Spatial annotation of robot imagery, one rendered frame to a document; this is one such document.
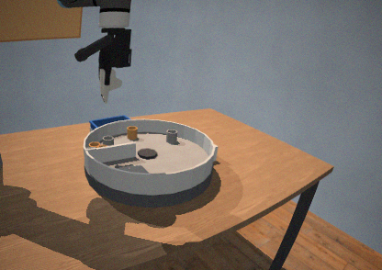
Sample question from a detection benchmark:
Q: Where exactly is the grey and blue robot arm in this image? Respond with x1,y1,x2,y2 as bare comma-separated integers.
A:
57,0,131,62

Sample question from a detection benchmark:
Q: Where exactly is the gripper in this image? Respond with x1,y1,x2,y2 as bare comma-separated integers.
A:
98,28,132,103

